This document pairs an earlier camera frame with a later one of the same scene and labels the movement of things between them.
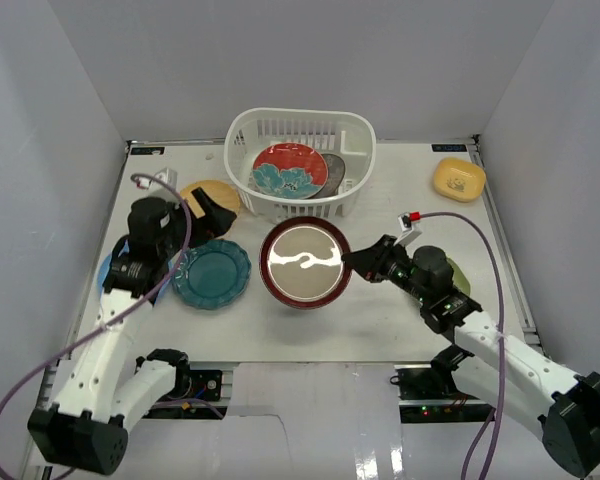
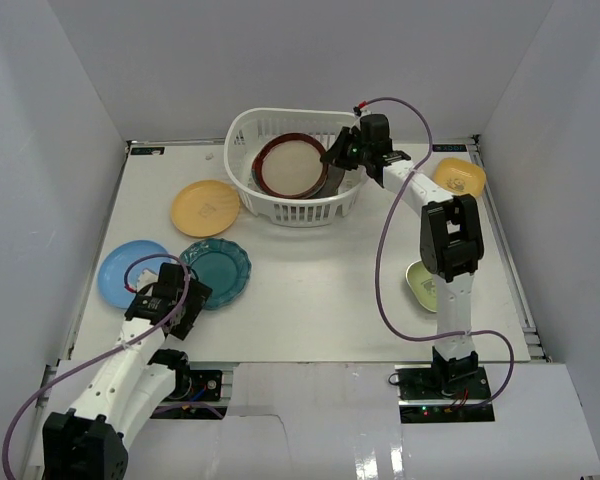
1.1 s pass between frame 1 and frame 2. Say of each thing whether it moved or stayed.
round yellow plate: stayed
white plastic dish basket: stayed
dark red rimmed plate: moved
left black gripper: moved
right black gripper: moved
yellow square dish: stayed
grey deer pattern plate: stayed
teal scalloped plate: stayed
